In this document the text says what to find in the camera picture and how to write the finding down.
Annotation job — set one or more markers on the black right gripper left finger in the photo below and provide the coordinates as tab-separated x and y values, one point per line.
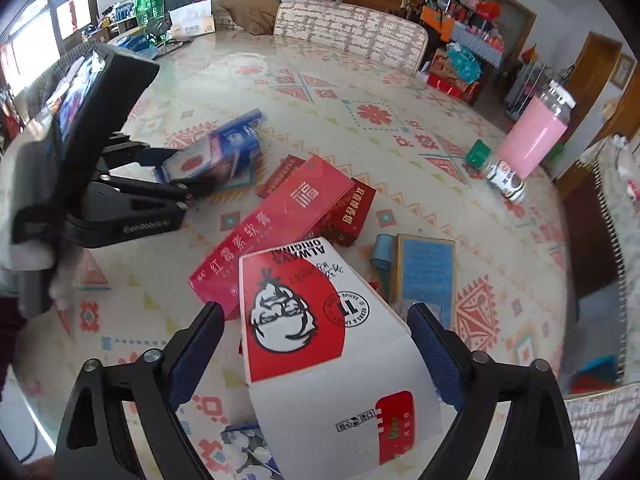
94	441

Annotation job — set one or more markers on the blue white small box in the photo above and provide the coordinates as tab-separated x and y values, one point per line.
222	154

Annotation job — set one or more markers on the white red KFC box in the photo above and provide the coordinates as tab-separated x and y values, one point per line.
336	381

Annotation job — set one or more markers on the patterned chair near basket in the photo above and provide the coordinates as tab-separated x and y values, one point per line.
601	422

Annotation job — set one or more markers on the tissue box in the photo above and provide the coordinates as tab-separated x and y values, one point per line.
195	19

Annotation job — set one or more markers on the green plastic soda bottle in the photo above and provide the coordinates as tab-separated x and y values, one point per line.
150	15

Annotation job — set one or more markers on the long red carton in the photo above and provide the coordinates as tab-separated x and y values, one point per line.
293	212

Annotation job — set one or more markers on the light blue tape roll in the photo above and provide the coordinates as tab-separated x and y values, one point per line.
383	256

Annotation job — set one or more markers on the dark red small box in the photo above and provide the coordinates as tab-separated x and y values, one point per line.
346	219

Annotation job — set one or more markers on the green capped small jar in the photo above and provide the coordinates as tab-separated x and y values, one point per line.
496	172

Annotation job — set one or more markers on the leaf pattern counter cloth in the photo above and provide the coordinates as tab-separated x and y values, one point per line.
616	172

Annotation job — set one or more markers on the pink thermos bottle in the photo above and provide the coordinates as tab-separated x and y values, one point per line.
539	127

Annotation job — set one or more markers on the patterned chair far side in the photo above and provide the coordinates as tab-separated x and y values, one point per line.
374	35

